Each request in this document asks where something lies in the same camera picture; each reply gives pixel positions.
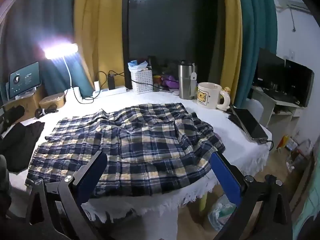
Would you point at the white plastic bag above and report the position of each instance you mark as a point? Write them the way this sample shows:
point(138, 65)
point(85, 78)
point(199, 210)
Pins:
point(221, 213)

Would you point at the white computer desk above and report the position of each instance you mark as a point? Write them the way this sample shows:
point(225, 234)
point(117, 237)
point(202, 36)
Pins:
point(265, 102)

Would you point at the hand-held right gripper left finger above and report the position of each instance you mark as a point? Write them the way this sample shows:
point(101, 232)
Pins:
point(91, 177)

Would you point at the white charger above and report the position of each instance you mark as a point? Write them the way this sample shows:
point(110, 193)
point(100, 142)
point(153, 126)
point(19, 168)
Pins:
point(97, 85)

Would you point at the purple cloth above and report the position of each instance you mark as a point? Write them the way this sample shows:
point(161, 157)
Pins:
point(170, 82)

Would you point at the plaid pants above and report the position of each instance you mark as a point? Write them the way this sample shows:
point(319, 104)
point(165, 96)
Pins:
point(140, 142)

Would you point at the blue plastic bag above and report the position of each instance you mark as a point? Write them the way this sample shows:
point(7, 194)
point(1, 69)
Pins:
point(136, 65)

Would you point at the black monitor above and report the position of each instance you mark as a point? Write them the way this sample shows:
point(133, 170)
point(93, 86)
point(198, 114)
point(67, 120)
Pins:
point(298, 82)
point(268, 70)

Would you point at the steel tumbler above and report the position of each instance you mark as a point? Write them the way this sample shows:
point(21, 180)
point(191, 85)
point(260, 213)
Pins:
point(186, 82)

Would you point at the teal curtain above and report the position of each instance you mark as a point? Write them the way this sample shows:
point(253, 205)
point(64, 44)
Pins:
point(37, 17)
point(257, 30)

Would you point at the white plastic basket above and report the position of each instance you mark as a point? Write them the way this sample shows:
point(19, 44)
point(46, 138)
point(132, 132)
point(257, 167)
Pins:
point(142, 82)

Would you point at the tan plastic container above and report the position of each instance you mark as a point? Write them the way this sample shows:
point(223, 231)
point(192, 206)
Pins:
point(52, 101)

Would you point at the cardboard box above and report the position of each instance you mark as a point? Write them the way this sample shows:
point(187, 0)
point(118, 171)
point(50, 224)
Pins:
point(23, 105)

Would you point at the black cloth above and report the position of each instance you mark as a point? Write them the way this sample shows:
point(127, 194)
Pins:
point(21, 145)

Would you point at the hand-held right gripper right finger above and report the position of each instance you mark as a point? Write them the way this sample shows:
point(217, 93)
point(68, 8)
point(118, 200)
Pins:
point(226, 180)

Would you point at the white tablecloth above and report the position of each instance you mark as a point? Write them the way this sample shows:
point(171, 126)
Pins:
point(240, 152)

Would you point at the clear plastic tablet stand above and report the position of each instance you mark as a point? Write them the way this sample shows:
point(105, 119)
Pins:
point(26, 94)

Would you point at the white power strip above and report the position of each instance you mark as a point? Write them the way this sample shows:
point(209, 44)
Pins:
point(112, 92)
point(103, 73)

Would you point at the white air conditioner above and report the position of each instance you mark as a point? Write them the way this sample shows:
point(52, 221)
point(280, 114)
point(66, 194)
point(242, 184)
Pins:
point(292, 3)

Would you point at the white desk lamp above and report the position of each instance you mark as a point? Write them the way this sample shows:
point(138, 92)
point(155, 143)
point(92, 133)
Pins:
point(74, 93)

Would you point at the black smartphone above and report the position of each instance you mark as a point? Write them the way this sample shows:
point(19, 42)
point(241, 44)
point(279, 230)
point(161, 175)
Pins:
point(250, 125)

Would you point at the black charger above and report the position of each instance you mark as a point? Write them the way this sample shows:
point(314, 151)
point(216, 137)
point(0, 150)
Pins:
point(111, 82)

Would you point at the yellow curtain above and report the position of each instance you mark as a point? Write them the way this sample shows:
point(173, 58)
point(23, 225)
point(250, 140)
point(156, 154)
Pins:
point(100, 30)
point(232, 42)

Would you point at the cream cartoon mug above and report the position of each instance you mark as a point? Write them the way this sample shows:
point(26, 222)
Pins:
point(207, 95)

